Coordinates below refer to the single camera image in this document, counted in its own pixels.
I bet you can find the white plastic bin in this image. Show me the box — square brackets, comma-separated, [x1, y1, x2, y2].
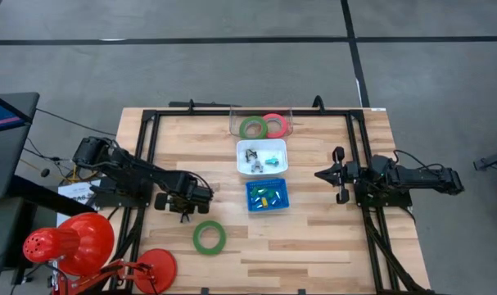
[236, 138, 290, 179]

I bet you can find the white printed paper sheet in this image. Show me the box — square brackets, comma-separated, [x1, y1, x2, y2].
[57, 179, 104, 227]

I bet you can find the green tape roll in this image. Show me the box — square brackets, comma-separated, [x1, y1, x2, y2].
[238, 115, 269, 140]
[192, 220, 228, 256]

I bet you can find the red desk lamp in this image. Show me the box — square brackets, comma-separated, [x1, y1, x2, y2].
[21, 211, 178, 295]

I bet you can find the clear plastic bin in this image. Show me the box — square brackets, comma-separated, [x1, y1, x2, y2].
[228, 101, 294, 139]

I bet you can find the grey stand foot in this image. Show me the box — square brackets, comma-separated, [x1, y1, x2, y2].
[472, 147, 497, 172]

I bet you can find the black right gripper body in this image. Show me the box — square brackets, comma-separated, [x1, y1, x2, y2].
[332, 146, 360, 205]

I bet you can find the black aluminium table frame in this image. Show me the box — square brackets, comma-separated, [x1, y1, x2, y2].
[108, 94, 437, 295]

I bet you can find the blue plastic basket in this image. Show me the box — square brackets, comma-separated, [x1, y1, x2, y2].
[245, 177, 291, 213]

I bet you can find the pink tape roll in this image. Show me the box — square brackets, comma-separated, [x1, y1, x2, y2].
[263, 112, 290, 139]

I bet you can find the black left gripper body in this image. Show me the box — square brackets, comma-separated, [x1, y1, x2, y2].
[154, 174, 214, 215]

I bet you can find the monitor with blue screen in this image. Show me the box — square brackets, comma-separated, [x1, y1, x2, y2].
[0, 88, 33, 135]

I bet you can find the dark grey desk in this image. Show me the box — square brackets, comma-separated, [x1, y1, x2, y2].
[0, 92, 41, 202]

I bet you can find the black floor cable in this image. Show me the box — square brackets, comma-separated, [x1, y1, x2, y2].
[34, 107, 118, 137]

